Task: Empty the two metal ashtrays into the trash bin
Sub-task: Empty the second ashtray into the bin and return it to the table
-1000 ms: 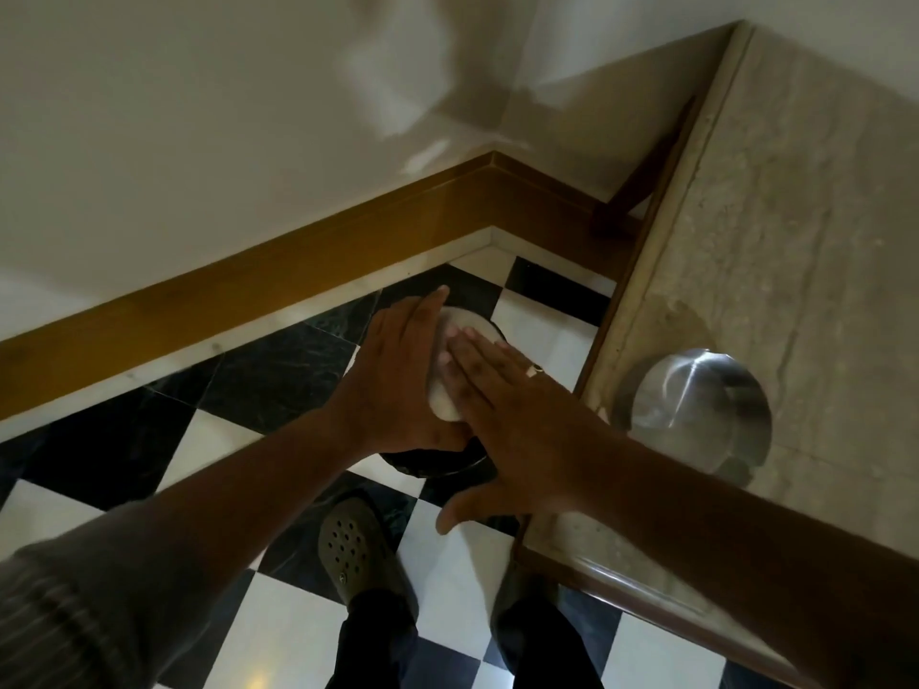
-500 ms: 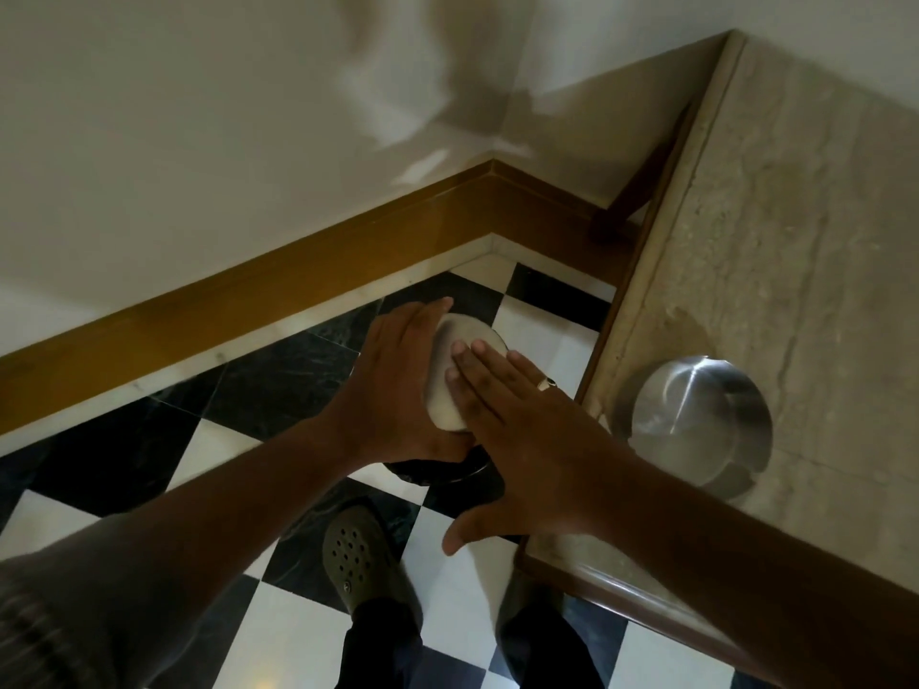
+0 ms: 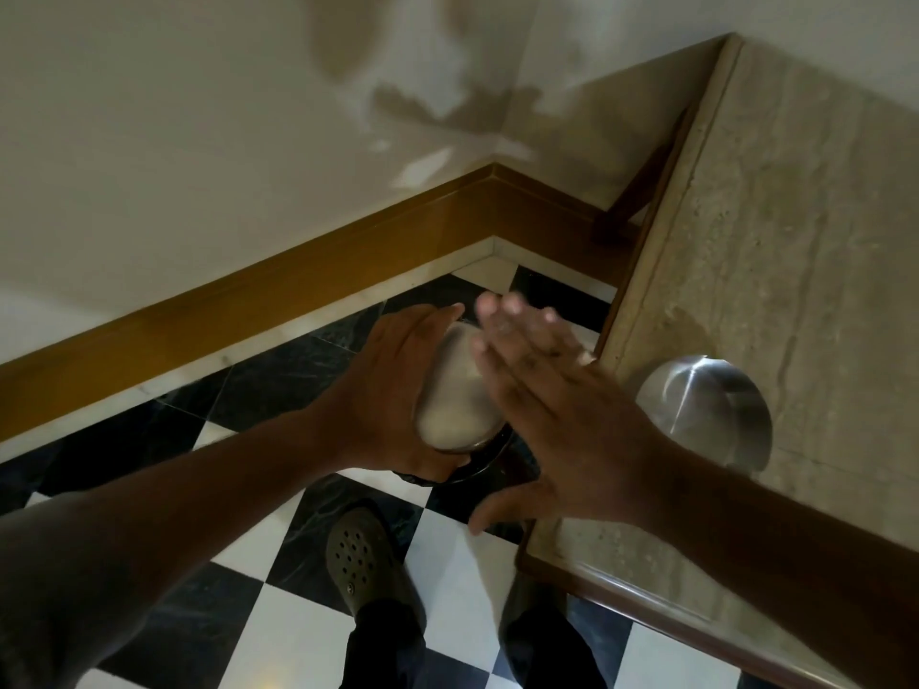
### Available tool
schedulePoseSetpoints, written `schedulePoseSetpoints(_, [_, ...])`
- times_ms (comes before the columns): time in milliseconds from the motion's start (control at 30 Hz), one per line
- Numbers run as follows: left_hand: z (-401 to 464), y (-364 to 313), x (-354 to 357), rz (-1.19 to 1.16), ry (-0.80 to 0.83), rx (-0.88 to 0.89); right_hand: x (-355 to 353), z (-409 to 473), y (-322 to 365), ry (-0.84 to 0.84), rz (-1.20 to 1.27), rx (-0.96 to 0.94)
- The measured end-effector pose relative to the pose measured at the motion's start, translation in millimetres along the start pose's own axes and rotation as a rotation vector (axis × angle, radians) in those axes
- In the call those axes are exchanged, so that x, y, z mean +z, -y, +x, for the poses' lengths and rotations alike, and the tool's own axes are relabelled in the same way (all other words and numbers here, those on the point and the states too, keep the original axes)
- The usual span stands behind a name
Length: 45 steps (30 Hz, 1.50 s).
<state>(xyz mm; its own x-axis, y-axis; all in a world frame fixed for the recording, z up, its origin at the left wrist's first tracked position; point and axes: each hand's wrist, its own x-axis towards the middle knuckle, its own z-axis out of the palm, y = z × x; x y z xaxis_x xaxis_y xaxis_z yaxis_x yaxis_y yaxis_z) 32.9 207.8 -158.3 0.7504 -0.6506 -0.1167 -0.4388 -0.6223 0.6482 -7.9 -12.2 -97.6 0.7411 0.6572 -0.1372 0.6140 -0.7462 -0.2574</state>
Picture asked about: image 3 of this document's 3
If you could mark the brown wooden table leg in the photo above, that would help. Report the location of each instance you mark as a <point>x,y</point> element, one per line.
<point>635,193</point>

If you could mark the person's left forearm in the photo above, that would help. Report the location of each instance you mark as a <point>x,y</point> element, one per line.
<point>237,495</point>

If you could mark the person's right forearm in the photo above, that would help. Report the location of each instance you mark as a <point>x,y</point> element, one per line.
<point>790,559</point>

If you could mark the person's left hand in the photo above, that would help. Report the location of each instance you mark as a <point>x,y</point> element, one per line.
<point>380,401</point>

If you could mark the steel ashtray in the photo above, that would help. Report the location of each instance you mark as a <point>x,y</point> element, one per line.
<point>456,394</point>
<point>703,408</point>

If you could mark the grey ribbed sweater sleeve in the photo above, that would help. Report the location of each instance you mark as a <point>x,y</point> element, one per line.
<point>65,595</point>

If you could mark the brown wooden baseboard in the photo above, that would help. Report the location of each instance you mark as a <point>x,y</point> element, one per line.
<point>287,286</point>

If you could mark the black trash bin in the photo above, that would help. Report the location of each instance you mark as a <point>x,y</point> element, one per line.
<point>495,462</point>

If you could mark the grey perforated clog shoe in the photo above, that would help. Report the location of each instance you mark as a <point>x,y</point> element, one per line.
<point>531,595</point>
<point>366,559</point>

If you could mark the person's right hand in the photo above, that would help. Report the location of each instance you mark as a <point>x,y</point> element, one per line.
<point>574,437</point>

